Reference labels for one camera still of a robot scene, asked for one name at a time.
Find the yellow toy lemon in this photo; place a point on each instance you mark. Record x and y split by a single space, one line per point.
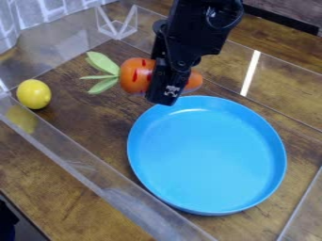
33 94

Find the clear acrylic front barrier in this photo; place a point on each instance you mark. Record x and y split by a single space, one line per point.
153 216

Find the clear acrylic corner bracket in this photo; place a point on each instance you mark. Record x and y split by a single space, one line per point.
112 28

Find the blue round plastic tray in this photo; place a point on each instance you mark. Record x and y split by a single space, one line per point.
207 155

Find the orange toy carrot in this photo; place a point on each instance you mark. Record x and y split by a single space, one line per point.
132 74

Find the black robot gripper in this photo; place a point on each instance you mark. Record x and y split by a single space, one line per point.
192 32

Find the clear acrylic barrier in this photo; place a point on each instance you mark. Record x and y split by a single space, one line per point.
269 81
153 216

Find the clear acrylic back barrier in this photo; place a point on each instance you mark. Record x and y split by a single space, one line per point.
269 81

